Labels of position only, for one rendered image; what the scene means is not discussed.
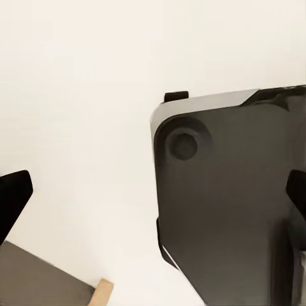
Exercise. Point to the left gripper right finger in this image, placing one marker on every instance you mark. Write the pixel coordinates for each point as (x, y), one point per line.
(296, 190)

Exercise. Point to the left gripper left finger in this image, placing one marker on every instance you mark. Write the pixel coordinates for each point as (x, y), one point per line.
(15, 191)

